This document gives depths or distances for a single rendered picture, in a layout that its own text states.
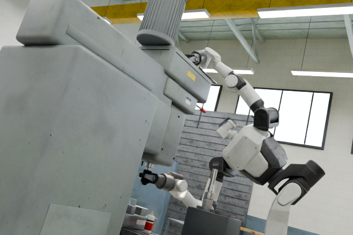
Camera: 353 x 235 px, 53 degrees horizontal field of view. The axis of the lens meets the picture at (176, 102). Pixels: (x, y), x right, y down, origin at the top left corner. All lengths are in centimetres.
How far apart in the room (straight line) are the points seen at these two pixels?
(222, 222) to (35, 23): 108
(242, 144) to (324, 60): 833
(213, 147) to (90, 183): 898
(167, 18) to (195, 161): 868
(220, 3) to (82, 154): 629
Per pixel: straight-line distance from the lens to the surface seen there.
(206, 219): 164
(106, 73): 130
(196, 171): 1028
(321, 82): 1002
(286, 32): 1051
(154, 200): 795
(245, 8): 702
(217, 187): 224
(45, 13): 139
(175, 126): 191
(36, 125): 121
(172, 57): 180
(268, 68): 1055
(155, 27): 182
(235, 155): 209
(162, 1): 189
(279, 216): 208
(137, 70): 161
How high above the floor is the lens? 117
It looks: 14 degrees up
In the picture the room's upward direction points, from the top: 15 degrees clockwise
